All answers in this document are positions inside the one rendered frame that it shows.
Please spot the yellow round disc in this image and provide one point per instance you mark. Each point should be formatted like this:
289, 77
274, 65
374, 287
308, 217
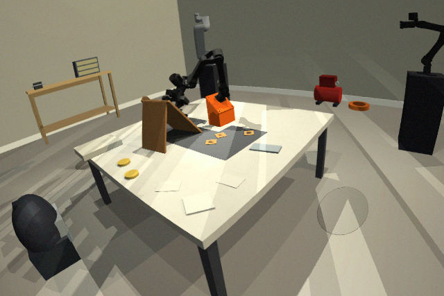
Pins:
123, 162
131, 174

